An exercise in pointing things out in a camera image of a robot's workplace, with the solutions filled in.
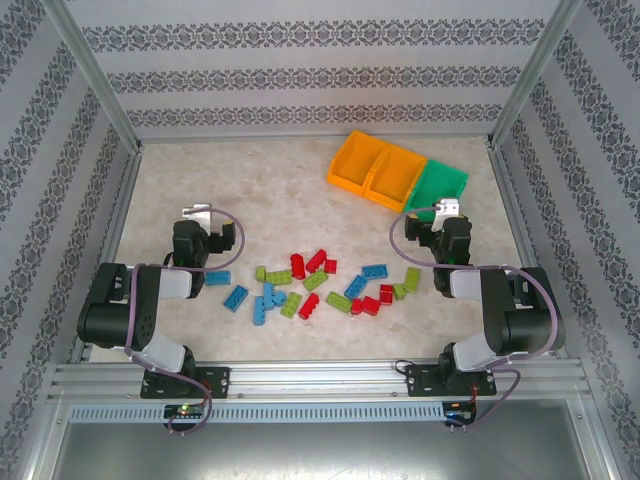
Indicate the orange plastic bin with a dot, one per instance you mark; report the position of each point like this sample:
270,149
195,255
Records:
395,177
357,162

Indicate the aluminium side rail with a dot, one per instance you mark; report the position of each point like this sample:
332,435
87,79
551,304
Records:
119,210
515,210

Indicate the small circuit board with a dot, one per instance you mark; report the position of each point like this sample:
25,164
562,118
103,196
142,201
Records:
185,411
457,412

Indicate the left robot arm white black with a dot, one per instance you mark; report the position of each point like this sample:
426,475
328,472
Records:
107,310

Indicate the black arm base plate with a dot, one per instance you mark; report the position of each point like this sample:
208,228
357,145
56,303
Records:
217,382
420,382

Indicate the aluminium frame post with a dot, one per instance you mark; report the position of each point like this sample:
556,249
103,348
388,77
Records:
95,75
530,75

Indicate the small lime green lego brick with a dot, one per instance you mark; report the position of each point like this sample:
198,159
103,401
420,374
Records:
399,291
260,273

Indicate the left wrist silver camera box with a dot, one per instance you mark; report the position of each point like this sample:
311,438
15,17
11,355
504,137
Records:
199,212

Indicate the aluminium mounting rail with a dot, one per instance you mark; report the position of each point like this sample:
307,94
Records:
310,380

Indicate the green plastic bin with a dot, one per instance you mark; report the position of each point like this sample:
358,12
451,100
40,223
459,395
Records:
442,180

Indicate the blue lego brick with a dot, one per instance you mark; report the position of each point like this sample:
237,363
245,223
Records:
217,278
259,311
272,295
236,298
356,286
375,271

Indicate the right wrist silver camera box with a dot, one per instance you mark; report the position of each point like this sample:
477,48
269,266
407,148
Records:
446,206

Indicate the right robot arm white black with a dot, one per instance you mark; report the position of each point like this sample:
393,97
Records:
530,320

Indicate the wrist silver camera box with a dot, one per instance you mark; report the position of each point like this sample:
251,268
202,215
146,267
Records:
446,206
199,212

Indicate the grey metal panel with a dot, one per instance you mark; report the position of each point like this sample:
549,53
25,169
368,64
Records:
320,452

